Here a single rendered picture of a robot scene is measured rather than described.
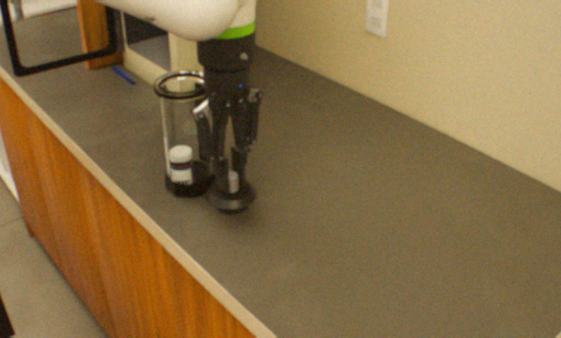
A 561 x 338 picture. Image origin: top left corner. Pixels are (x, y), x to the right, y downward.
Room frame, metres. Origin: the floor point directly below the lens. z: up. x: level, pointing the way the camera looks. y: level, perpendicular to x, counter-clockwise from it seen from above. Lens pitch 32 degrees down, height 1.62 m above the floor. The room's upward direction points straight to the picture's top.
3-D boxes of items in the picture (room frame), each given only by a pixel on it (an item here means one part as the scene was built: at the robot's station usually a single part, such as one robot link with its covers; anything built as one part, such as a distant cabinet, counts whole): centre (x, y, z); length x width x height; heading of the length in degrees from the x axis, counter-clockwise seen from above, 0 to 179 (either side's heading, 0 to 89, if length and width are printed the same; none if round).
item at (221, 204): (0.90, 0.08, 1.00); 0.09 x 0.09 x 0.07
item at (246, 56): (0.90, 0.08, 1.28); 0.12 x 0.09 x 0.06; 39
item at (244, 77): (0.90, 0.08, 1.20); 0.08 x 0.07 x 0.09; 129
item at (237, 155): (0.91, 0.07, 1.05); 0.03 x 0.01 x 0.07; 39
